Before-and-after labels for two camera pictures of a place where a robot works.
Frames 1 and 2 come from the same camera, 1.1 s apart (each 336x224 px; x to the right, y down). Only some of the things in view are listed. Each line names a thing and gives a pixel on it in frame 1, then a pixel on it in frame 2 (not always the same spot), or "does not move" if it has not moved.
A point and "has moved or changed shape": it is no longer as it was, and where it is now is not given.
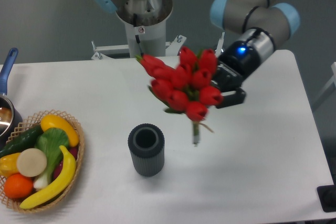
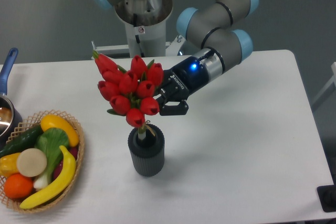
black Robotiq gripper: (233, 65) to (179, 82)
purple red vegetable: (74, 152) does not move
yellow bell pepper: (8, 164) does not move
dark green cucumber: (25, 140) does not move
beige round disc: (31, 162) does not move
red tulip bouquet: (186, 85) has moved or changed shape
